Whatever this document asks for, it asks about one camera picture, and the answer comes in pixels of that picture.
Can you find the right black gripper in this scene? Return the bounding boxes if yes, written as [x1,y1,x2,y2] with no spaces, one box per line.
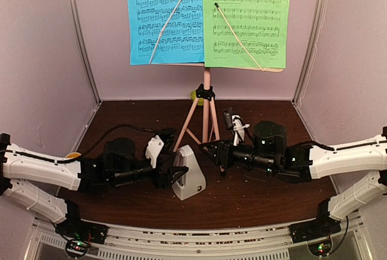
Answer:
[198,138,277,175]

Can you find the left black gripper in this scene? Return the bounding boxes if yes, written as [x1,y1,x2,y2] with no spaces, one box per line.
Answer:
[111,158,189,190]

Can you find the white metronome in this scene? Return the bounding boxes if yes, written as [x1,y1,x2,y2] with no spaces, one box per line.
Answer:
[172,145,206,201]

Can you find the green sheet music paper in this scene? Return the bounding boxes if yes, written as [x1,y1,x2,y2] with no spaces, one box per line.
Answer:
[201,0,291,70]

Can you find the blue sheet music paper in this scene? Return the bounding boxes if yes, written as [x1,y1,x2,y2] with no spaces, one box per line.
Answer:
[128,0,204,65]

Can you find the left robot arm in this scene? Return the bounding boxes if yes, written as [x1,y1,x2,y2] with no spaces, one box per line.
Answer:
[1,133,189,238]

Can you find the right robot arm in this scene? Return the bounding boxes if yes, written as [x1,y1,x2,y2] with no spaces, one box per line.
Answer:
[199,121,386,237]

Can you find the green plastic bowl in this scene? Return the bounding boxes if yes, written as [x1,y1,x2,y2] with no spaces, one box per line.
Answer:
[190,90,203,106]

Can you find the white patterned mug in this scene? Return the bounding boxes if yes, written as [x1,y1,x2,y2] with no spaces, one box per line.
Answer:
[65,152,81,159]

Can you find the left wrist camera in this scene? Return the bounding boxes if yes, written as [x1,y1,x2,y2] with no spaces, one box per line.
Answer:
[145,128,176,169]

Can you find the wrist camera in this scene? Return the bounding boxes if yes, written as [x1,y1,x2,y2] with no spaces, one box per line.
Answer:
[223,108,250,146]
[145,128,176,169]

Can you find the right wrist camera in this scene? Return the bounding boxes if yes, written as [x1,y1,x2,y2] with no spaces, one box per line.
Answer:
[223,108,250,146]

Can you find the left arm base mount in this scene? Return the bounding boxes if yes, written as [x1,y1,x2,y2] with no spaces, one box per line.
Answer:
[51,219,108,259]

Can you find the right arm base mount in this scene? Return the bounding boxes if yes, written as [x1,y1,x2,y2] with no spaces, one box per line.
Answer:
[289,215,341,257]

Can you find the aluminium front rail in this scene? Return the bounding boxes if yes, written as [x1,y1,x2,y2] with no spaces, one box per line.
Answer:
[30,207,368,260]

